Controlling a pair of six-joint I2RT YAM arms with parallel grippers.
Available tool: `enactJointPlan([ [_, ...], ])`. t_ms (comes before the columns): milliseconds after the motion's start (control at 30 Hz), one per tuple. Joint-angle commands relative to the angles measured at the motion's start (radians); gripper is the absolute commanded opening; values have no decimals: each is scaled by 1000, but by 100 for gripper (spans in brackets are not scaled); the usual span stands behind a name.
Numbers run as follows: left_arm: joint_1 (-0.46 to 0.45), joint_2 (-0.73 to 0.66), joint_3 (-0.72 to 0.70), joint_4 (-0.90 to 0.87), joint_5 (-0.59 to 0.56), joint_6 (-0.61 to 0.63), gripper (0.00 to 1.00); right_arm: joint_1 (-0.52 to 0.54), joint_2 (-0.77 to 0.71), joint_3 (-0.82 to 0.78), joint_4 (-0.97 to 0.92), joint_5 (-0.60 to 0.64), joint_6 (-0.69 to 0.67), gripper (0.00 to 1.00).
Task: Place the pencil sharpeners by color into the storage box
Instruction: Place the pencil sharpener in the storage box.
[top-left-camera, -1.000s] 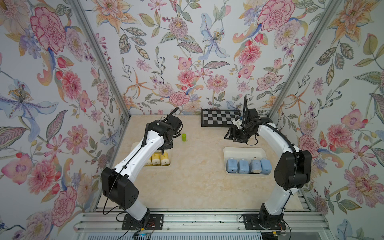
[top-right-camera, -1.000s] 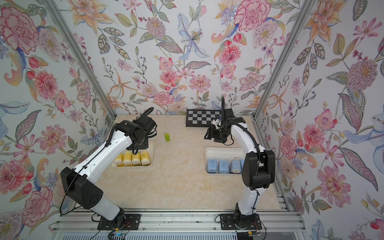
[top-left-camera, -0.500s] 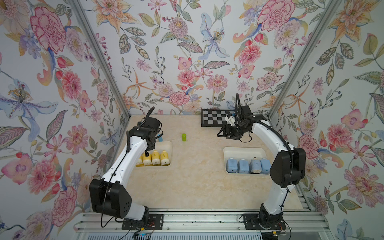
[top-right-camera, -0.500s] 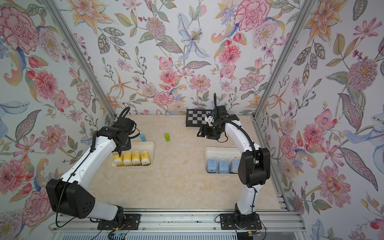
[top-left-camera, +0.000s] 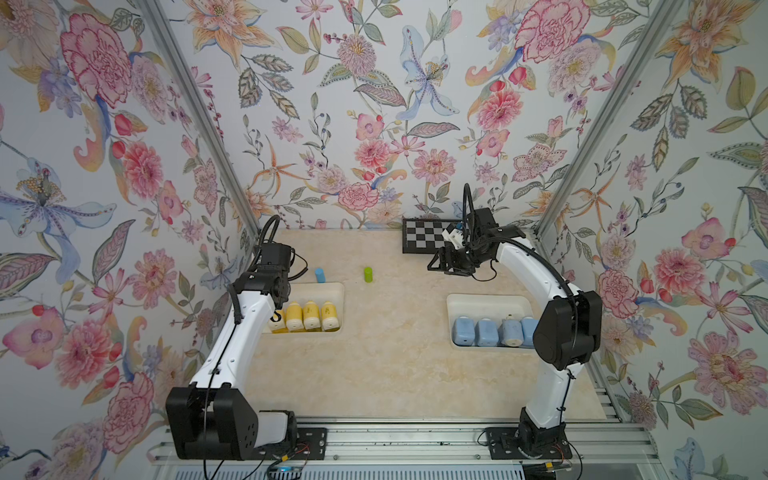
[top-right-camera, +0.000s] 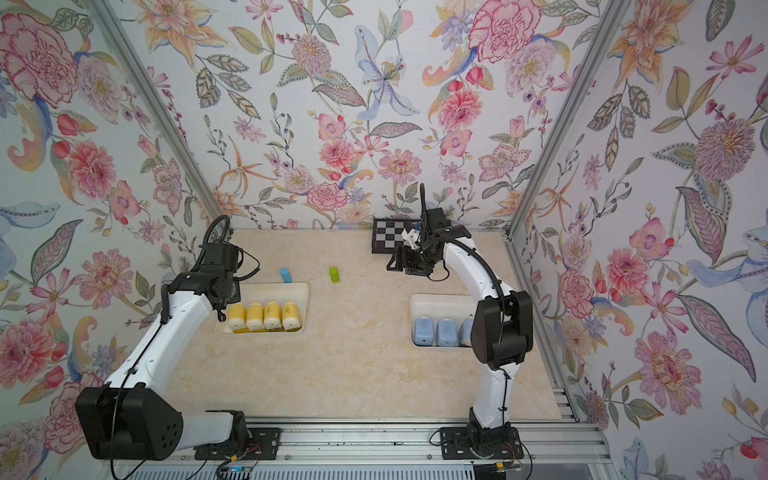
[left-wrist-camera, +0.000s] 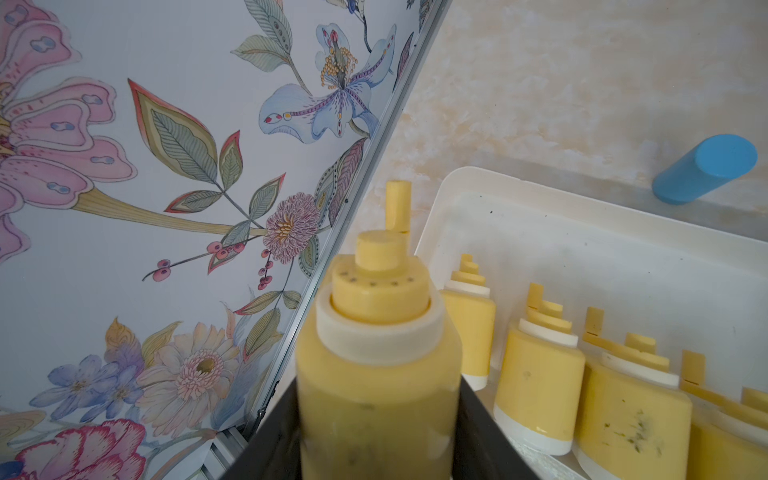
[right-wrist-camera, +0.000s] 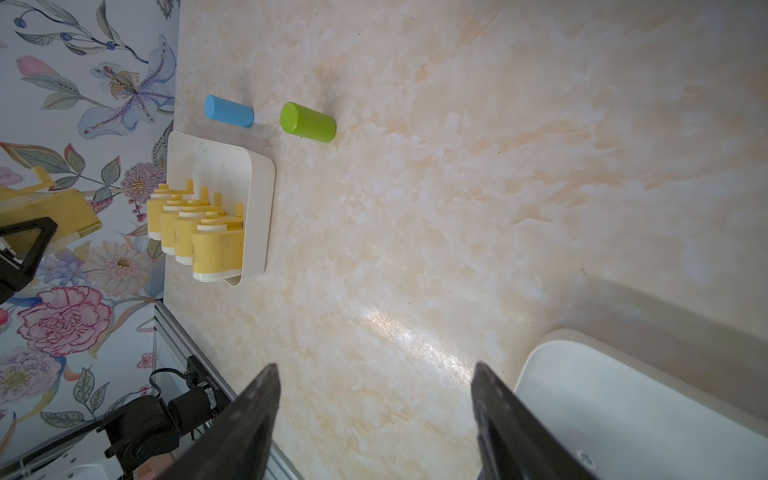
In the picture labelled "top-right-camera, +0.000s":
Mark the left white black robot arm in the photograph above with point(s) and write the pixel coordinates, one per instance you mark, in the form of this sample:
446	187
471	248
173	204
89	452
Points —
128	417

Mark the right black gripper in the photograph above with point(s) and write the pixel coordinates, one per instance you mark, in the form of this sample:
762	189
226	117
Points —
407	263

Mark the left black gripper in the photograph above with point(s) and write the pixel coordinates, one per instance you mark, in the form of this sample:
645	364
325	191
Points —
235	281

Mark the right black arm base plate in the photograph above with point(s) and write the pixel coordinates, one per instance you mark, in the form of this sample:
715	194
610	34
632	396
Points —
462	443

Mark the aluminium mounting rail frame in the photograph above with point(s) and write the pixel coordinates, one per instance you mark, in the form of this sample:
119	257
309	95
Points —
390	449

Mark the right white storage tray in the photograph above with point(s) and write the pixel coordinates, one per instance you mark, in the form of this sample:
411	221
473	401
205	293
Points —
437	307

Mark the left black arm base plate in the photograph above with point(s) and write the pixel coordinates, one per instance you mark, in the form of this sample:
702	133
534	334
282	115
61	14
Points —
261	444

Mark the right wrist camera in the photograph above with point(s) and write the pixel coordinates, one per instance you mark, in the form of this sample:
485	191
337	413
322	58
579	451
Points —
412	238

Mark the small blue cylinder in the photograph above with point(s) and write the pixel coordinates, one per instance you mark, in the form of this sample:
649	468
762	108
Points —
286	275

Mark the black white checkerboard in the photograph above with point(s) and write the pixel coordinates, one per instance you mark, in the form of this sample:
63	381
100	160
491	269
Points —
387	233

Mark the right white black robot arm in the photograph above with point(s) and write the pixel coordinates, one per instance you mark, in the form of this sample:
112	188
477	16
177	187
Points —
501	334

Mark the left white storage tray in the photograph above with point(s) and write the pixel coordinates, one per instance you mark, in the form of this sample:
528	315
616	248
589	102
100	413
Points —
264	293

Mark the white storage tray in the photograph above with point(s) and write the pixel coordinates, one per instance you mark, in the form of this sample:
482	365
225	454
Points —
264	293
437	307

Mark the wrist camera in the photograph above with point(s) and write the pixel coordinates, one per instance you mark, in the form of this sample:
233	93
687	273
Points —
412	238
222	255

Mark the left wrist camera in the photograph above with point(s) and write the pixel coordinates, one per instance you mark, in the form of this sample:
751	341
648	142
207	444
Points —
222	255

